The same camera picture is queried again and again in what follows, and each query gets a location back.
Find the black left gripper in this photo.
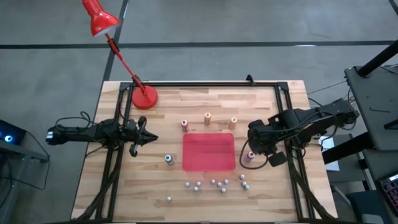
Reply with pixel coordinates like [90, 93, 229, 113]
[123, 116, 159, 158]

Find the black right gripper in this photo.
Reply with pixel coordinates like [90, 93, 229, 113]
[248, 119, 289, 167]

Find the red food coloring bottle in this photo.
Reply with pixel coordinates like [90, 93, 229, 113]
[242, 151, 256, 165]

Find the red desk lamp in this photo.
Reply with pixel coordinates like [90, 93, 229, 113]
[81, 0, 159, 110]

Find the pink translucent plastic bin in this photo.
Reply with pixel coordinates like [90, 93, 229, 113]
[182, 133, 236, 172]

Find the white paper sheet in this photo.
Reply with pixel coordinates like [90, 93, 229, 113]
[318, 136, 341, 172]

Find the black desk beam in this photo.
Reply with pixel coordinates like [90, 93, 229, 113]
[322, 132, 376, 166]

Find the dark grey desk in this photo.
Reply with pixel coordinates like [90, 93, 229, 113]
[344, 64, 398, 152]

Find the black hex key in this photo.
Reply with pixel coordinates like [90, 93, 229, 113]
[369, 106, 392, 114]

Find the dark blue chair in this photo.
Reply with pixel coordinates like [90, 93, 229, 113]
[345, 190, 391, 224]

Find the grey side table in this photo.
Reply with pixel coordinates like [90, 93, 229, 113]
[0, 139, 50, 224]

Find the black computer box blue light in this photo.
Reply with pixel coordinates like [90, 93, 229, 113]
[0, 119, 28, 150]

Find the keyboard with colourful keys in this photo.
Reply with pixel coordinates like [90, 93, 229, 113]
[379, 173, 398, 214]

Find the black pole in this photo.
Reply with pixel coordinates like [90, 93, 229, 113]
[356, 39, 398, 78]

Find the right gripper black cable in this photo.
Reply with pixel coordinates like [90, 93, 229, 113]
[238, 138, 270, 170]

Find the black metal table frame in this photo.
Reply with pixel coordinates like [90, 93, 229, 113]
[70, 81, 338, 224]

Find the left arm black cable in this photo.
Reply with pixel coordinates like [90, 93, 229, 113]
[55, 111, 96, 129]

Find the black floor cable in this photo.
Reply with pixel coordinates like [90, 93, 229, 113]
[307, 80, 348, 95]

